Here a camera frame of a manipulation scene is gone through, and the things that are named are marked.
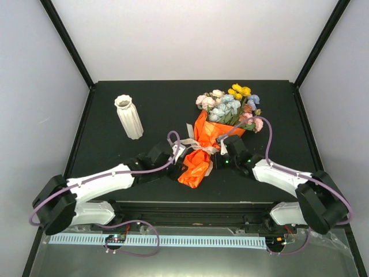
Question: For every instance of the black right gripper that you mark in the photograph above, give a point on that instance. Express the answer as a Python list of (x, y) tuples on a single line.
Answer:
[(217, 164)]

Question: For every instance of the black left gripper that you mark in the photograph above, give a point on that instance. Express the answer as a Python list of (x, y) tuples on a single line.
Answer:
[(176, 174)]

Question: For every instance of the orange wrapping paper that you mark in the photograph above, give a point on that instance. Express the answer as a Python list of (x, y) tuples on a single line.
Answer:
[(199, 163)]

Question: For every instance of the cream printed ribbon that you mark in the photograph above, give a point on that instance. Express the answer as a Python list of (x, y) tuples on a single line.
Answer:
[(192, 144)]

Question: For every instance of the pastel artificial flower bunch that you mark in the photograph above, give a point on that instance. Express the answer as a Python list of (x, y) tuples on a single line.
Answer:
[(237, 105)]

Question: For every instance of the white ribbed vase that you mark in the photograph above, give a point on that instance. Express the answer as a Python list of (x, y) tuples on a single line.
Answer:
[(129, 117)]

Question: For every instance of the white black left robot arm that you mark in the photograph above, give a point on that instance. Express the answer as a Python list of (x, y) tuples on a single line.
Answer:
[(63, 203)]

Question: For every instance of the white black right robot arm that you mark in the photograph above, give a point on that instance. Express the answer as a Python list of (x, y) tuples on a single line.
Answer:
[(319, 203)]

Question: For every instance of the left small circuit board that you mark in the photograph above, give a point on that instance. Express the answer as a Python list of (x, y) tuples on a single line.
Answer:
[(115, 238)]

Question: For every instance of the small circuit board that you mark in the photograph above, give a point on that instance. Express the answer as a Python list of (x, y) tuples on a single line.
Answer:
[(274, 241), (115, 238)]

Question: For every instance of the right small circuit board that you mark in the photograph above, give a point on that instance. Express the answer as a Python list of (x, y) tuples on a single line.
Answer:
[(274, 241)]

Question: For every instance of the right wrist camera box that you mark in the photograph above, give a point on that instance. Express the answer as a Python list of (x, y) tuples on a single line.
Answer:
[(223, 150)]

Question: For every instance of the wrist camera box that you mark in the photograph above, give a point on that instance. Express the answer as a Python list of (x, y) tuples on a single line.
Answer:
[(223, 150), (179, 151)]

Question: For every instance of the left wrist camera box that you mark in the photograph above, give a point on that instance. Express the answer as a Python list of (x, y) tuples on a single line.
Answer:
[(179, 151)]

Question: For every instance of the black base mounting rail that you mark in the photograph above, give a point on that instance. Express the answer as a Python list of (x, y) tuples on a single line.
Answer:
[(246, 216)]

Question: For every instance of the light blue slotted cable duct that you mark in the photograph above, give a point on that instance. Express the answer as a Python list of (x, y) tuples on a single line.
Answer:
[(162, 240)]

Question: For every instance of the black right frame post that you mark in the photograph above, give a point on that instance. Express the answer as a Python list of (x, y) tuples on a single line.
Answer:
[(322, 39)]

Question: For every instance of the black frame post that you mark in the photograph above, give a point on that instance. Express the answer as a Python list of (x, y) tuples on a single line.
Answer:
[(59, 26), (322, 39)]

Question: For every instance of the black left frame post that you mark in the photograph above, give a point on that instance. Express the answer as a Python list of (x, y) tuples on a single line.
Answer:
[(59, 26)]

